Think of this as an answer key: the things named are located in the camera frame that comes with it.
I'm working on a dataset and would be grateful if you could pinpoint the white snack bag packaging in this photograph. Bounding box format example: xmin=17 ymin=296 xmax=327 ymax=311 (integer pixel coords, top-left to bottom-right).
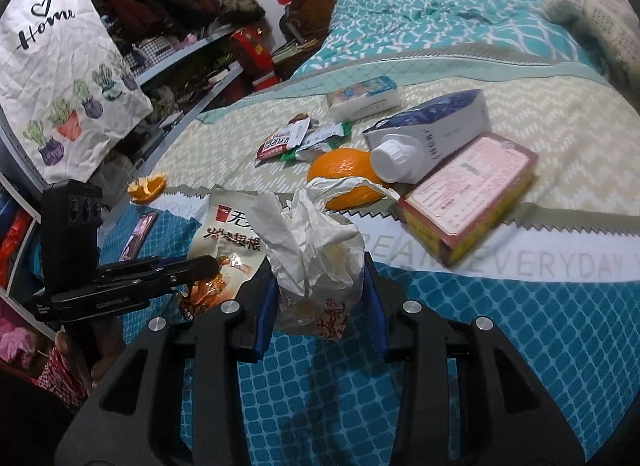
xmin=179 ymin=189 xmax=266 ymax=321

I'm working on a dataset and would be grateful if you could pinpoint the pink yellow medicine box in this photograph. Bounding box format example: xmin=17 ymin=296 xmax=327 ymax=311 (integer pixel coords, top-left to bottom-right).
xmin=398 ymin=133 xmax=538 ymax=267

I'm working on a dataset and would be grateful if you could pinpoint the white paper wrapper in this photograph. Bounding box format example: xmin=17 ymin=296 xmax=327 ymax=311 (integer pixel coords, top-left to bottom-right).
xmin=246 ymin=177 xmax=399 ymax=340

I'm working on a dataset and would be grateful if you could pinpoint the red white snack wrapper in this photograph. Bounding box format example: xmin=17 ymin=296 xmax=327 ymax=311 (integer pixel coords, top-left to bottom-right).
xmin=256 ymin=114 xmax=311 ymax=163

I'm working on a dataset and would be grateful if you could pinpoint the green white wrapper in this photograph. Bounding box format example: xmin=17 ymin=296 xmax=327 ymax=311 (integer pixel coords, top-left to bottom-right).
xmin=280 ymin=122 xmax=352 ymax=163

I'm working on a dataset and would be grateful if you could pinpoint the blue white milk carton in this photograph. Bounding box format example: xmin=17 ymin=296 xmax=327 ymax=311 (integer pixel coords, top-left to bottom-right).
xmin=363 ymin=88 xmax=491 ymax=184

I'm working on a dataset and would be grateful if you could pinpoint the orange fruit peel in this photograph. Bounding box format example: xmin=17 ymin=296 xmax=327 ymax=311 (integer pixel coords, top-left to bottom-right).
xmin=305 ymin=146 xmax=390 ymax=211

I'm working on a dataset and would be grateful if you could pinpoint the tissue pack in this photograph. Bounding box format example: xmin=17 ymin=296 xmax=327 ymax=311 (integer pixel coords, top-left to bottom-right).
xmin=326 ymin=76 xmax=401 ymax=122

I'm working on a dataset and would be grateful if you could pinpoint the red patterned left sleeve forearm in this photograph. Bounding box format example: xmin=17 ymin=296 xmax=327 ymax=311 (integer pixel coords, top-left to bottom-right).
xmin=35 ymin=348 xmax=88 ymax=412

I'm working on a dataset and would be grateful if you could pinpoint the person's left hand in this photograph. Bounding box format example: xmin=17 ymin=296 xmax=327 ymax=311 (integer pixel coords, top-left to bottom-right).
xmin=55 ymin=317 xmax=126 ymax=392

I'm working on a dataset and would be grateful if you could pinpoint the black smartphone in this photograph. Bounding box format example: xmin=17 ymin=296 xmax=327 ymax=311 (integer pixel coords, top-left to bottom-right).
xmin=118 ymin=211 xmax=158 ymax=262

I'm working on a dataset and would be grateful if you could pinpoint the small orange peel piece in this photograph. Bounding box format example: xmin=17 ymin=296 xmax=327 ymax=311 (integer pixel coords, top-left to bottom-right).
xmin=127 ymin=173 xmax=167 ymax=205

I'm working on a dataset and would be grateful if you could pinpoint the blue patterned bed sheet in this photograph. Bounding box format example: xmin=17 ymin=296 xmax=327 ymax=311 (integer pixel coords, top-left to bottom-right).
xmin=98 ymin=43 xmax=640 ymax=466

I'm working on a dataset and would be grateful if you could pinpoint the white home print cloth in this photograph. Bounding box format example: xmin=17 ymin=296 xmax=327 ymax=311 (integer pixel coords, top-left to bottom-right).
xmin=1 ymin=0 xmax=153 ymax=184

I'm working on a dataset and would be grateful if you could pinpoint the cluttered storage shelf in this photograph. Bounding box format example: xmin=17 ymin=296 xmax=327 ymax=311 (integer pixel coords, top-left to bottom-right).
xmin=0 ymin=0 xmax=281 ymax=337

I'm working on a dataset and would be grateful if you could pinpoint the red box on shelf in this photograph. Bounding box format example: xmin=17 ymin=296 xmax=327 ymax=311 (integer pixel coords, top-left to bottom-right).
xmin=229 ymin=27 xmax=281 ymax=91

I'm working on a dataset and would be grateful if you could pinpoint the teal white quilt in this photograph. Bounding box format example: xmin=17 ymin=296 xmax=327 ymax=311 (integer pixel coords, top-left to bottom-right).
xmin=294 ymin=0 xmax=606 ymax=77

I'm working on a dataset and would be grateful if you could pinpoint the patterned cream pillow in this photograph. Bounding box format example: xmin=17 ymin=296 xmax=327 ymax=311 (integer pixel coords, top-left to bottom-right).
xmin=542 ymin=0 xmax=639 ymax=110

